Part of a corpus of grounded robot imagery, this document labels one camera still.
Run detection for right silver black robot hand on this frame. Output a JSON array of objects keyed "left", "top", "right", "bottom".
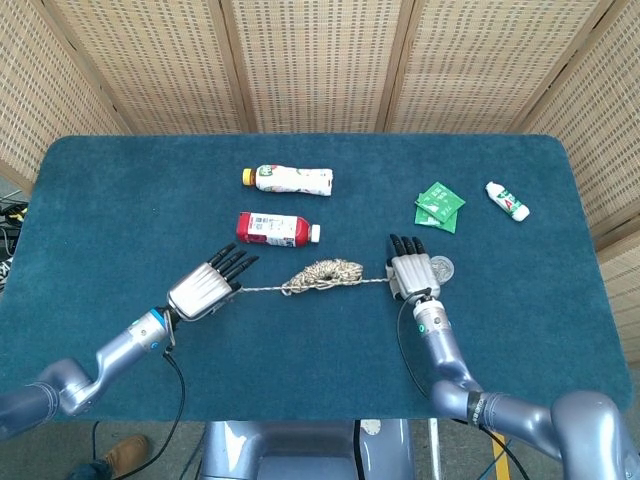
[{"left": 384, "top": 233, "right": 444, "bottom": 303}]

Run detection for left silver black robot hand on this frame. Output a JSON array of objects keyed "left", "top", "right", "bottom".
[{"left": 166, "top": 242, "right": 261, "bottom": 323}]

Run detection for beige speckled rope bundle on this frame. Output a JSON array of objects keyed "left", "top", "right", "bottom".
[{"left": 239, "top": 258, "right": 391, "bottom": 297}]

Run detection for clear round plastic container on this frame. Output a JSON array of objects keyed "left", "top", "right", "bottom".
[{"left": 430, "top": 254, "right": 456, "bottom": 287}]

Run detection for green sachet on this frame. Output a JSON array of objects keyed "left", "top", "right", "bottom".
[
  {"left": 414, "top": 180, "right": 467, "bottom": 224},
  {"left": 413, "top": 202, "right": 459, "bottom": 234}
]

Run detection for red juice bottle white cap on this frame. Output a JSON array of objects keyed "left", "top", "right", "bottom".
[{"left": 235, "top": 211, "right": 322, "bottom": 248}]

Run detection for small white bottle green label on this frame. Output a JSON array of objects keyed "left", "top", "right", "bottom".
[{"left": 484, "top": 180, "right": 531, "bottom": 223}]

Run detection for blue carpet table cover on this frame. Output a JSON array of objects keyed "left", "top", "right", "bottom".
[{"left": 0, "top": 132, "right": 634, "bottom": 424}]

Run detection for white bottle yellow cap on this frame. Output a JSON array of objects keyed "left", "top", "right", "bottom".
[{"left": 242, "top": 164, "right": 335, "bottom": 198}]

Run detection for brown leather shoe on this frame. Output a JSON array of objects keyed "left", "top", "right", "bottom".
[{"left": 102, "top": 433, "right": 150, "bottom": 480}]

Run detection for metal table leg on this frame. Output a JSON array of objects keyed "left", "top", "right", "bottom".
[{"left": 428, "top": 418, "right": 444, "bottom": 480}]

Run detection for grey-blue robot torso base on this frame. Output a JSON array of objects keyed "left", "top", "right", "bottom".
[{"left": 197, "top": 418, "right": 416, "bottom": 480}]

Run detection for dark blue trouser leg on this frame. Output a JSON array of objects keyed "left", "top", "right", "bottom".
[{"left": 67, "top": 462, "right": 114, "bottom": 480}]

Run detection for woven bamboo folding screen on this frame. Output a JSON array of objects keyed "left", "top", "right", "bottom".
[{"left": 0, "top": 0, "right": 640, "bottom": 351}]

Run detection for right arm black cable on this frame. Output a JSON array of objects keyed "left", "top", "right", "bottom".
[{"left": 396, "top": 292, "right": 531, "bottom": 480}]

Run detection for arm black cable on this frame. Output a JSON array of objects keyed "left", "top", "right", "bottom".
[
  {"left": 396, "top": 292, "right": 531, "bottom": 480},
  {"left": 112, "top": 319, "right": 187, "bottom": 480}
]

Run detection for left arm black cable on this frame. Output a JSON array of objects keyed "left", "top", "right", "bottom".
[{"left": 112, "top": 319, "right": 187, "bottom": 480}]

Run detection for tangled black floor cables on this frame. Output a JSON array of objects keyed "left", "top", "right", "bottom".
[{"left": 0, "top": 197, "right": 29, "bottom": 251}]

